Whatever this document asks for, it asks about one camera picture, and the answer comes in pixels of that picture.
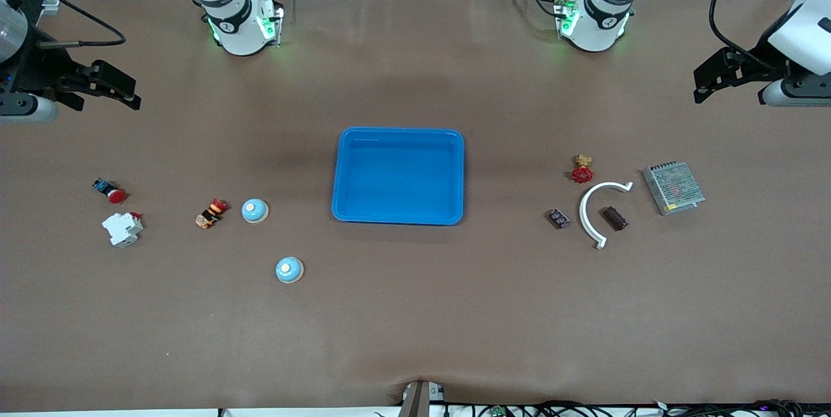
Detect brown camera mount post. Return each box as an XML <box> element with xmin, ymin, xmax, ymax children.
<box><xmin>397</xmin><ymin>379</ymin><xmax>447</xmax><ymax>417</ymax></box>

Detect light blue dome bell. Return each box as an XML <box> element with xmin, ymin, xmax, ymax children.
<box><xmin>275</xmin><ymin>257</ymin><xmax>304</xmax><ymax>284</ymax></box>
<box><xmin>241</xmin><ymin>198</ymin><xmax>269</xmax><ymax>224</ymax></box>

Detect white circuit breaker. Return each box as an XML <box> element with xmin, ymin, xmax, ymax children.
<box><xmin>101</xmin><ymin>211</ymin><xmax>145</xmax><ymax>248</ymax></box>

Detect red handwheel brass valve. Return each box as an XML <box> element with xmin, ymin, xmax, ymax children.
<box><xmin>571</xmin><ymin>154</ymin><xmax>595</xmax><ymax>184</ymax></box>

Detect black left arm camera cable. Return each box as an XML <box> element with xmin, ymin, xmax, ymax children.
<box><xmin>708</xmin><ymin>0</ymin><xmax>789</xmax><ymax>73</ymax></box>

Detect white curved plastic clamp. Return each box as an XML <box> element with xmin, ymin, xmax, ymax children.
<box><xmin>579</xmin><ymin>181</ymin><xmax>634</xmax><ymax>249</ymax></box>

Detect blue plastic tray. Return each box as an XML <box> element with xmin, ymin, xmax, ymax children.
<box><xmin>331</xmin><ymin>127</ymin><xmax>465</xmax><ymax>226</ymax></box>

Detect orange red emergency stop switch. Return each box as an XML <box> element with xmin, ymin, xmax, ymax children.
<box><xmin>194</xmin><ymin>198</ymin><xmax>229</xmax><ymax>230</ymax></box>

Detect perforated metal power supply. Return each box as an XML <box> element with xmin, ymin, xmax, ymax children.
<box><xmin>642</xmin><ymin>160</ymin><xmax>706</xmax><ymax>216</ymax></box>

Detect black cable bundle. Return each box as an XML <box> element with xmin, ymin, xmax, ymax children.
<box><xmin>445</xmin><ymin>399</ymin><xmax>831</xmax><ymax>417</ymax></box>

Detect red pushbutton with blue body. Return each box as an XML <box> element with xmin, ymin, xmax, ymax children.
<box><xmin>92</xmin><ymin>178</ymin><xmax>128</xmax><ymax>205</ymax></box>

